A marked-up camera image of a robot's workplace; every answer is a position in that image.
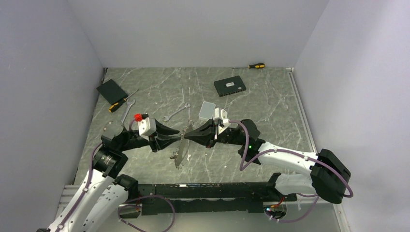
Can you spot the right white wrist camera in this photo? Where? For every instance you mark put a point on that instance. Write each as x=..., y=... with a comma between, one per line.
x=220, y=116

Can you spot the black network switch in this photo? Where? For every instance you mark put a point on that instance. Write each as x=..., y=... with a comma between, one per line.
x=229, y=86

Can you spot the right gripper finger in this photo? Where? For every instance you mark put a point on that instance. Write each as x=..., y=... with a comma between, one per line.
x=205, y=130
x=204, y=139

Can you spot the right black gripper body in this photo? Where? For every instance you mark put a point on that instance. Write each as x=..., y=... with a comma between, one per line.
x=226, y=136

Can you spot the grey plastic box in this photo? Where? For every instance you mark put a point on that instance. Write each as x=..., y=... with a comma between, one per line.
x=206, y=111

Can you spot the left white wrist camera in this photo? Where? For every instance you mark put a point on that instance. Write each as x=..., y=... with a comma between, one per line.
x=147, y=127

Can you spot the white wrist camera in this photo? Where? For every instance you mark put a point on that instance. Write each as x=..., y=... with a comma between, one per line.
x=220, y=116
x=147, y=127

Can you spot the yellow black screwdriver near box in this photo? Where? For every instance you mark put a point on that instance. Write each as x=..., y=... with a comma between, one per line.
x=116, y=105

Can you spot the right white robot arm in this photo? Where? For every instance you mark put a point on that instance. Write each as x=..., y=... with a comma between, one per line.
x=319, y=174

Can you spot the small silver wrench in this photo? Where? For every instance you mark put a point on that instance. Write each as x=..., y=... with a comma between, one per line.
x=168, y=117

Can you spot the yellow black screwdriver at wall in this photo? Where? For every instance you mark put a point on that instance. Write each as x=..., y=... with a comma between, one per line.
x=253, y=66

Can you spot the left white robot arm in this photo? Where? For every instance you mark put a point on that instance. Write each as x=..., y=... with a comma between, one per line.
x=104, y=189

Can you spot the large silver wrench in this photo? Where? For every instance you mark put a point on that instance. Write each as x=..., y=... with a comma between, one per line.
x=129, y=104

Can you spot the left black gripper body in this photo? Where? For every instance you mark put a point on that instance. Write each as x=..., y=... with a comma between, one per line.
x=134, y=141

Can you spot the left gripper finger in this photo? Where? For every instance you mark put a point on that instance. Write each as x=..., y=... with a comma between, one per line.
x=165, y=132
x=163, y=141

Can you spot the black flat box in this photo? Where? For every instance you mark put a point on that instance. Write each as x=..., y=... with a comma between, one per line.
x=111, y=91

